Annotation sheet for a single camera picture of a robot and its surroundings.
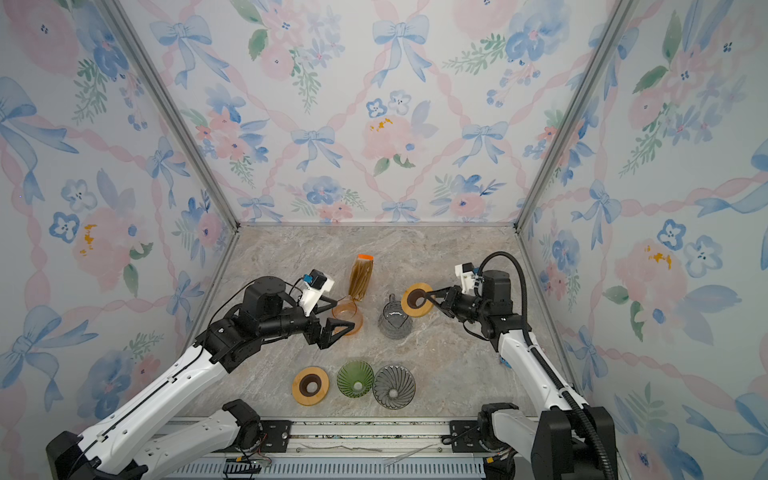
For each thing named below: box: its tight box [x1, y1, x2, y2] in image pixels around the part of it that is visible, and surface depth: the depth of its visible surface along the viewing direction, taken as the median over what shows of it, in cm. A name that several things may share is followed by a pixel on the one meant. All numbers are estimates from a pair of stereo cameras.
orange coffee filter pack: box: [348, 254, 375, 300], surface depth 97 cm
